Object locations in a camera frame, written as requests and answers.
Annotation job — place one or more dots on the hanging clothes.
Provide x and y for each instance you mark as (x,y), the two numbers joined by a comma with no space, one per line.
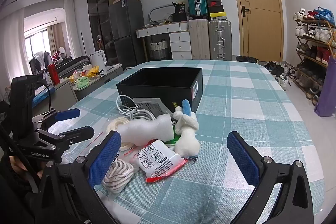
(39,62)

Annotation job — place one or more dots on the teal checked tablecloth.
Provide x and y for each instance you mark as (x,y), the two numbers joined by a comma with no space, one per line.
(236,98)

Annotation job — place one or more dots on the sheer white curtain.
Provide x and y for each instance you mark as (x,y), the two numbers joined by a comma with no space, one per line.
(13,50)

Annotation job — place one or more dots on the red tumbler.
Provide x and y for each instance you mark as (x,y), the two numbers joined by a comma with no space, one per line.
(53,74)

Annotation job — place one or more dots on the grey low cabinet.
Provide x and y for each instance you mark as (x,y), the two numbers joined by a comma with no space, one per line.
(92,87)

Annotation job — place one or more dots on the yellow plastic bag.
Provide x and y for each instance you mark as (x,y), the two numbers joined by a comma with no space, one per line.
(92,71)

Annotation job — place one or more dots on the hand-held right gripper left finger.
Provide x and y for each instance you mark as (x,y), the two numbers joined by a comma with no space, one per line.
(105,158)

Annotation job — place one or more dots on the silver metal frame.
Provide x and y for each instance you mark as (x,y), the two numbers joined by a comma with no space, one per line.
(152,12)

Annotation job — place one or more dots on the black shoe box red logo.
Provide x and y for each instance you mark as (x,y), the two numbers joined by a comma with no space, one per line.
(215,3)

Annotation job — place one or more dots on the brown curtain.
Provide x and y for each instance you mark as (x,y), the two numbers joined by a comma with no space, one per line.
(56,37)

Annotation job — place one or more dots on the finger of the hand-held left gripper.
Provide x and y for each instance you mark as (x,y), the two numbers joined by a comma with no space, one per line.
(67,114)
(78,132)

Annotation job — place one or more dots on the purple bag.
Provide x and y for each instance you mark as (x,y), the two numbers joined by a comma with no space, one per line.
(328,92)

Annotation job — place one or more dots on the wooden door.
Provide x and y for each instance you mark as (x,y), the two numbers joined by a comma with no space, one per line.
(260,16)

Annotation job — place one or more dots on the black cardboard box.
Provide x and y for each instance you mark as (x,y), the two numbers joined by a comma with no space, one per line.
(157,94)

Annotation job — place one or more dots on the small grey cabinet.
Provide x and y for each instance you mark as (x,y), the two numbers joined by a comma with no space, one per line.
(64,96)

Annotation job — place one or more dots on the group of shoes on floor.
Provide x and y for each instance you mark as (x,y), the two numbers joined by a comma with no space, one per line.
(283,79)

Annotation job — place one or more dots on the green packet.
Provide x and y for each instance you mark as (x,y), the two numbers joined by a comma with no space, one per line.
(173,140)

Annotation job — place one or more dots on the white trash bin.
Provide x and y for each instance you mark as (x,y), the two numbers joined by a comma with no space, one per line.
(246,59)

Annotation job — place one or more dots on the white electric kettle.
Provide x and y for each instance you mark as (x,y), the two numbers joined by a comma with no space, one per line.
(98,58)

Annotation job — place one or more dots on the white foam roll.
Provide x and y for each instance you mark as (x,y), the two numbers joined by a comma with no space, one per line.
(147,129)

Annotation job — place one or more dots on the white desk with drawers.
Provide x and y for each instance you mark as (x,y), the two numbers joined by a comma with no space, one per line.
(179,40)

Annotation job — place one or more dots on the dark glass cabinet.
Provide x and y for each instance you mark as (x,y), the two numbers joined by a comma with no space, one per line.
(98,3)

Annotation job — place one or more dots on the white packet with red edge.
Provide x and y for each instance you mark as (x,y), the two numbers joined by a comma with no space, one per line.
(157,161)

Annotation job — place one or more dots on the dark sofa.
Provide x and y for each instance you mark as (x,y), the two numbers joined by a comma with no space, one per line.
(72,64)

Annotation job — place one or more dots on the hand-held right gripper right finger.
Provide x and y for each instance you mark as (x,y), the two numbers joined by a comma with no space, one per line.
(242,158)

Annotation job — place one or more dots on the grey plastic bag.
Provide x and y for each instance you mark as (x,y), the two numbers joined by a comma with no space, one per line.
(153,106)

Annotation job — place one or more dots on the wooden shoe rack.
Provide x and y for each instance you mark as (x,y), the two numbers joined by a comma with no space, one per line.
(315,41)

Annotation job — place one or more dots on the white wardrobe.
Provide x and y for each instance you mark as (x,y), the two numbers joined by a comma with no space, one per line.
(82,22)

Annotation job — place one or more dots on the rows of shoes on rack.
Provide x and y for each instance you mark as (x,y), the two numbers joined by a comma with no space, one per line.
(321,33)

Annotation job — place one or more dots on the beige suitcase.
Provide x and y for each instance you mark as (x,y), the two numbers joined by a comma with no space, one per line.
(199,39)

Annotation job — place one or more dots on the silver suitcase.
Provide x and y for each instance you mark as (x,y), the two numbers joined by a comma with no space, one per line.
(220,40)

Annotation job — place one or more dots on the woven laundry basket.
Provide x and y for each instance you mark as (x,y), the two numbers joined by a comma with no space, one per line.
(158,50)

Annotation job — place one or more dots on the white plush toy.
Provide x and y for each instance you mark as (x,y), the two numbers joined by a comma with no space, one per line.
(187,140)

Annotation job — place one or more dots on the black and yellow shoe box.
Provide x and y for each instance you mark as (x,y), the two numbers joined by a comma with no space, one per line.
(218,16)

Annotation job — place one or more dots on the grey refrigerator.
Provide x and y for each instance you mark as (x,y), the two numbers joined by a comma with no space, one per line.
(126,29)

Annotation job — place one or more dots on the black paper bag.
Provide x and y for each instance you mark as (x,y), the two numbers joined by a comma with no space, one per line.
(179,8)

